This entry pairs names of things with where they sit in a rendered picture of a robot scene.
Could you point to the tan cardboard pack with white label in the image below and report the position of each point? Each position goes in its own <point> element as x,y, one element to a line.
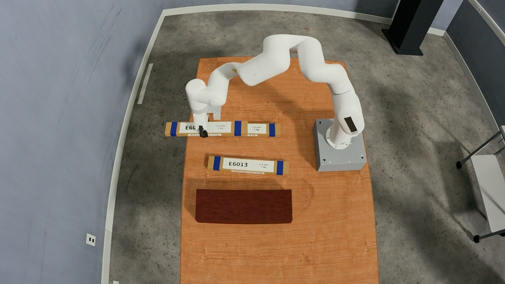
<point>214,128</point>
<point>264,129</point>
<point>254,166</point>

